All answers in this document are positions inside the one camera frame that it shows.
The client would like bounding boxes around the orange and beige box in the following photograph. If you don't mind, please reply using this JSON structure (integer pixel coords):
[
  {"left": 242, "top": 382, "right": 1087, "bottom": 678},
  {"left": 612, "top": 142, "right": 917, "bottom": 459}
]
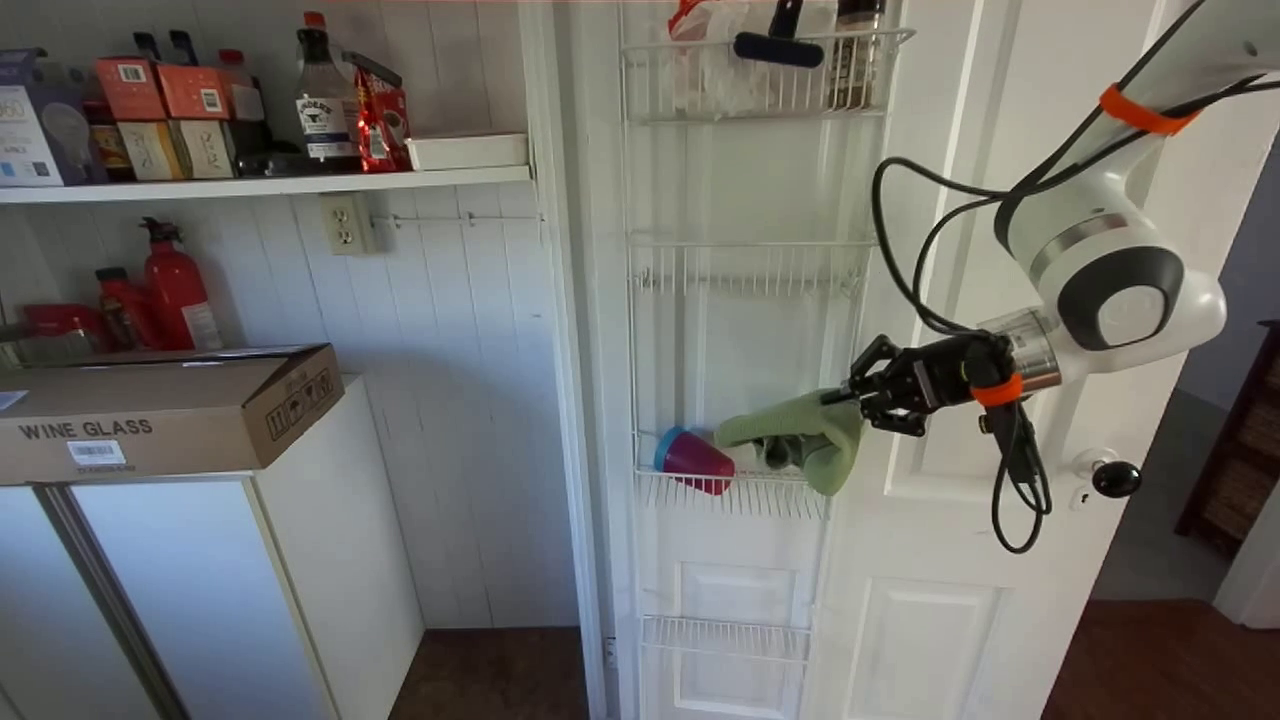
[
  {"left": 91, "top": 53, "right": 186, "bottom": 183},
  {"left": 154, "top": 55, "right": 241, "bottom": 183}
]

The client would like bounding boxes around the black door knob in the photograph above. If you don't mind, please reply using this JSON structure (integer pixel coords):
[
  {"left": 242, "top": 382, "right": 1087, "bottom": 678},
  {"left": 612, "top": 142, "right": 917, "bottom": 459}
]
[{"left": 1087, "top": 455, "right": 1148, "bottom": 503}]

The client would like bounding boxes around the red capped labelled bottle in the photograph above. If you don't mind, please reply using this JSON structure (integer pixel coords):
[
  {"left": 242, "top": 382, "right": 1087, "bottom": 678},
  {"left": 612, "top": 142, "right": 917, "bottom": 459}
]
[{"left": 286, "top": 9, "right": 365, "bottom": 174}]

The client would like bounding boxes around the dark sauce bottle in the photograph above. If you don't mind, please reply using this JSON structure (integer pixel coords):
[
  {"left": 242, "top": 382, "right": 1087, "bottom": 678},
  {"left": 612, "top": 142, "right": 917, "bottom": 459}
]
[{"left": 214, "top": 47, "right": 280, "bottom": 182}]

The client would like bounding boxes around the red flat tin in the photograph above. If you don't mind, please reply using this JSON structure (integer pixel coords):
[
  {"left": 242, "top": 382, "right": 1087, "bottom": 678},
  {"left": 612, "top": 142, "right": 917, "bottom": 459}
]
[{"left": 16, "top": 300, "right": 105, "bottom": 344}]

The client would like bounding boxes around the orange strap on wrist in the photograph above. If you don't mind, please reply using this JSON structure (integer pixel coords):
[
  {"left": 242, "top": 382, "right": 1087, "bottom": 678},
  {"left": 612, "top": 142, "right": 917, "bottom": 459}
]
[{"left": 968, "top": 374, "right": 1031, "bottom": 415}]

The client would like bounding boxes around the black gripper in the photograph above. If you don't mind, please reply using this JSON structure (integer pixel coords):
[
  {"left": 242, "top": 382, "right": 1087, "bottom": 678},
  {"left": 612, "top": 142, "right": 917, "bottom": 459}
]
[{"left": 817, "top": 332, "right": 1020, "bottom": 440}]

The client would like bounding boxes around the red spray bottle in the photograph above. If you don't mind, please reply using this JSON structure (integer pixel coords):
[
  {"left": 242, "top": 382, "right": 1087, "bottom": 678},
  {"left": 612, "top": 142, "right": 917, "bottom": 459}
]
[{"left": 135, "top": 218, "right": 225, "bottom": 355}]

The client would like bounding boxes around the small red canister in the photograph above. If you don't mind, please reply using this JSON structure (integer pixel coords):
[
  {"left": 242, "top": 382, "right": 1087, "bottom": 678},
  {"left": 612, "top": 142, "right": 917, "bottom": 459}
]
[{"left": 91, "top": 264, "right": 158, "bottom": 355}]

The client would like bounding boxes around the red and white package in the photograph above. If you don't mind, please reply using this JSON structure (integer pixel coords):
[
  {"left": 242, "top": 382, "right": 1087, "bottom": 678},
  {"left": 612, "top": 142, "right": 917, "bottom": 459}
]
[{"left": 663, "top": 0, "right": 713, "bottom": 46}]

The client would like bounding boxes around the grey bag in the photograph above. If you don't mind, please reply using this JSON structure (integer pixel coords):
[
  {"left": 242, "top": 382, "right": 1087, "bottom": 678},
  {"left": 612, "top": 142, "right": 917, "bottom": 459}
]
[{"left": 37, "top": 64, "right": 105, "bottom": 190}]

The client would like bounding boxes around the dark wooden furniture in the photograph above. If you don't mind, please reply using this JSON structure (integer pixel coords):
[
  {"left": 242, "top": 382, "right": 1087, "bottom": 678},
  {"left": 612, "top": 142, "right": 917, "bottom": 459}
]
[{"left": 1177, "top": 315, "right": 1280, "bottom": 560}]

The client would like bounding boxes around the pink plastic cup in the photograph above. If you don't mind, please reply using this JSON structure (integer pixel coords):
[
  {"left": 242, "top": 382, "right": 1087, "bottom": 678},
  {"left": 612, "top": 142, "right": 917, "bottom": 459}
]
[{"left": 658, "top": 424, "right": 741, "bottom": 502}]

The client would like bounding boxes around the white wall outlet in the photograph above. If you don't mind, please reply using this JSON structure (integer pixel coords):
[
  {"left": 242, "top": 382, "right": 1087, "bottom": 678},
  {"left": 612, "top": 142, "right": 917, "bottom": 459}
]
[{"left": 321, "top": 194, "right": 379, "bottom": 259}]

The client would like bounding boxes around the green towel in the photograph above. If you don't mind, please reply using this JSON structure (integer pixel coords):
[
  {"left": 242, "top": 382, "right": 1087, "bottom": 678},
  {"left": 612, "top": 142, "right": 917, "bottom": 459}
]
[{"left": 713, "top": 388, "right": 867, "bottom": 502}]

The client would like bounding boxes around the white panel door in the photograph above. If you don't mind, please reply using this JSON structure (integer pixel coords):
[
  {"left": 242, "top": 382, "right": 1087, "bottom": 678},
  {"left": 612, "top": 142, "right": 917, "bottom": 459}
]
[{"left": 563, "top": 0, "right": 1280, "bottom": 720}]

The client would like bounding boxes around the white and blue box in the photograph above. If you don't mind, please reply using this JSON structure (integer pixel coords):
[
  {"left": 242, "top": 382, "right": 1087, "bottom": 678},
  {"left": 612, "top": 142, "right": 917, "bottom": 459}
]
[{"left": 0, "top": 47, "right": 62, "bottom": 190}]

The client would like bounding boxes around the white wall shelf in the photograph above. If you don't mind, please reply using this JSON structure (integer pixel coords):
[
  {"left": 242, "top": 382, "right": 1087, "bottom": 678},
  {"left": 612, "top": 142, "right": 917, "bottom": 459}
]
[{"left": 0, "top": 162, "right": 537, "bottom": 211}]

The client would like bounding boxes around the orange strap on arm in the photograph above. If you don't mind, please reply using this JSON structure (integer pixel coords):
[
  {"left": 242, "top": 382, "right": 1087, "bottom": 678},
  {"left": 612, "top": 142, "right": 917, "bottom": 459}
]
[{"left": 1094, "top": 80, "right": 1198, "bottom": 142}]

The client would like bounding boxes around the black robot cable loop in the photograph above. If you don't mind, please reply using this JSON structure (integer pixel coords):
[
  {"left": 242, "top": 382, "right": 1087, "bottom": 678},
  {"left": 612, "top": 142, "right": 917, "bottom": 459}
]
[{"left": 867, "top": 154, "right": 1055, "bottom": 560}]

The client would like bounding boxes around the white cabinet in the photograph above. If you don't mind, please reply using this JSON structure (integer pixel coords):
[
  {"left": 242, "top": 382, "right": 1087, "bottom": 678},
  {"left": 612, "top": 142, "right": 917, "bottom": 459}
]
[{"left": 0, "top": 378, "right": 433, "bottom": 720}]

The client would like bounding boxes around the flat white box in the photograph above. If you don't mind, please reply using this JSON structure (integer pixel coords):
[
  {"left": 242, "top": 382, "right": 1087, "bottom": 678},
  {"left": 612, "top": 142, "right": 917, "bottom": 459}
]
[{"left": 402, "top": 127, "right": 532, "bottom": 178}]

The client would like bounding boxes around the cardboard wine glass box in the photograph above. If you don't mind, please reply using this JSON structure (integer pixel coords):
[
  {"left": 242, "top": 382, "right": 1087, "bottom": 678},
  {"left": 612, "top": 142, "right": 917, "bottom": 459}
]
[{"left": 0, "top": 341, "right": 346, "bottom": 490}]

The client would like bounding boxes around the red snack bag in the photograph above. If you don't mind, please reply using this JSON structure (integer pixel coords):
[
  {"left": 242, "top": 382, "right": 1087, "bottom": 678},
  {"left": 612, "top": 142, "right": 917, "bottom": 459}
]
[{"left": 346, "top": 53, "right": 415, "bottom": 178}]

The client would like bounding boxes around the white wire rack basket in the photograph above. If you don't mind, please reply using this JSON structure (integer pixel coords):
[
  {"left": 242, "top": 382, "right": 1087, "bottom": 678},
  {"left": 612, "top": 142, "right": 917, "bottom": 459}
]
[
  {"left": 626, "top": 234, "right": 873, "bottom": 300},
  {"left": 632, "top": 434, "right": 836, "bottom": 527},
  {"left": 636, "top": 614, "right": 817, "bottom": 670},
  {"left": 615, "top": 26, "right": 921, "bottom": 127}
]

